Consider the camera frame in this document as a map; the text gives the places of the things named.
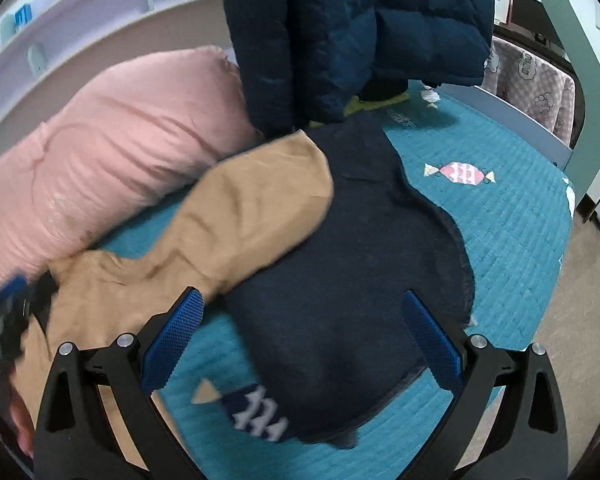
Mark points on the navy yellow puffer jacket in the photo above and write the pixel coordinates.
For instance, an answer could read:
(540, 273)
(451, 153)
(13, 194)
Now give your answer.
(303, 61)

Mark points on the dark navy garment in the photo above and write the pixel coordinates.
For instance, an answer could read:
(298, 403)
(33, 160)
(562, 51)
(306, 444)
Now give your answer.
(323, 326)

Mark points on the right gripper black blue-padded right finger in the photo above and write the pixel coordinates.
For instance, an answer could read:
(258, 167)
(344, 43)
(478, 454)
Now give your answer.
(528, 439)

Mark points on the teal bunk bed frame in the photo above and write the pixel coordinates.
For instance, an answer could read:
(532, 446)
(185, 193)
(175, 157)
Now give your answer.
(585, 159)

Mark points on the tan jacket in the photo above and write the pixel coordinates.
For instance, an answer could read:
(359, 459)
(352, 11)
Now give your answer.
(240, 217)

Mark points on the lavender wall shelf unit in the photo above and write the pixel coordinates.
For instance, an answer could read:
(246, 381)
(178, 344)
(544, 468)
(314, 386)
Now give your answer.
(59, 30)

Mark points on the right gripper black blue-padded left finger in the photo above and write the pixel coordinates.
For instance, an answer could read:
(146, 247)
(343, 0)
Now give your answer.
(74, 438)

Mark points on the pink quilt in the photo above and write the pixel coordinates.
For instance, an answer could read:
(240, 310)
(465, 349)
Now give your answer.
(135, 133)

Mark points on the checkered cartoon blanket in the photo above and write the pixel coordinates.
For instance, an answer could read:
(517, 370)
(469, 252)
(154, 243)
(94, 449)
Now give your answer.
(532, 85)

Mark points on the person's left hand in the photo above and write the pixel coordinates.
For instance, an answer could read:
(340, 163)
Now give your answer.
(23, 424)

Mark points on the blue box on shelf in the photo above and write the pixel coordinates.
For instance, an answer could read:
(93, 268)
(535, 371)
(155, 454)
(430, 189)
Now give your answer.
(23, 16)

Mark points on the teal quilted bed mat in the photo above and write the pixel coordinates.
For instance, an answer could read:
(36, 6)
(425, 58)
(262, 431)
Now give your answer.
(514, 209)

